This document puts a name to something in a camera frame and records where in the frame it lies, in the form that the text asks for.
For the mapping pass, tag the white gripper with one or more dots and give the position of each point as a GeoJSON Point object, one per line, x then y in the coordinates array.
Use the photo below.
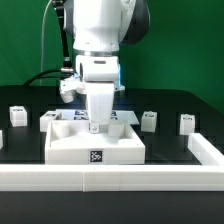
{"type": "Point", "coordinates": [99, 75]}

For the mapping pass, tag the white square tabletop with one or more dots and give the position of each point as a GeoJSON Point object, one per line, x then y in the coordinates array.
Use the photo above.
{"type": "Point", "coordinates": [71, 143]}

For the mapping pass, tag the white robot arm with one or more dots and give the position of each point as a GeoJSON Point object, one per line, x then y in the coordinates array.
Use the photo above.
{"type": "Point", "coordinates": [99, 27]}

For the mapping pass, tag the AprilTag paper sheet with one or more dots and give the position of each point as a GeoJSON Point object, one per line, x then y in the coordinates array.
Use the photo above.
{"type": "Point", "coordinates": [69, 114]}

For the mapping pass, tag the white part left edge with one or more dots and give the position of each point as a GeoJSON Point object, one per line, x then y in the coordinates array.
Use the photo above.
{"type": "Point", "coordinates": [1, 139]}

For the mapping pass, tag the white L-shaped fence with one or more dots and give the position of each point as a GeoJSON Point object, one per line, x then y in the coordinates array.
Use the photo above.
{"type": "Point", "coordinates": [207, 175]}

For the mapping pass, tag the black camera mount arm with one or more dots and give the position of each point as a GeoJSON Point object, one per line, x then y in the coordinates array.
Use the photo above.
{"type": "Point", "coordinates": [58, 6]}

